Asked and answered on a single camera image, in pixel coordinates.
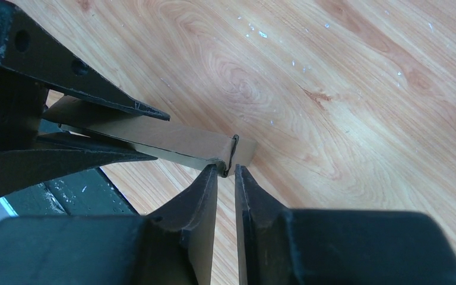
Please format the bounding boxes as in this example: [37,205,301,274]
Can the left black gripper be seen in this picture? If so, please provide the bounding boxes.
[0,1,170,197]

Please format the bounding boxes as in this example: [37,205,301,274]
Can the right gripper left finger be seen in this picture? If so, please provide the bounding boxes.
[0,164,217,284]

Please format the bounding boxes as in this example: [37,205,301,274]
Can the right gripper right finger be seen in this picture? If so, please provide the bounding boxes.
[235,165,456,284]

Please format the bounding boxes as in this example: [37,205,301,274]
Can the cardboard box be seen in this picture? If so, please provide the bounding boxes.
[43,96,257,178]

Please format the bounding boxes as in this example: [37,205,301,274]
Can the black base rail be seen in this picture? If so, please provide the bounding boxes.
[0,168,137,221]

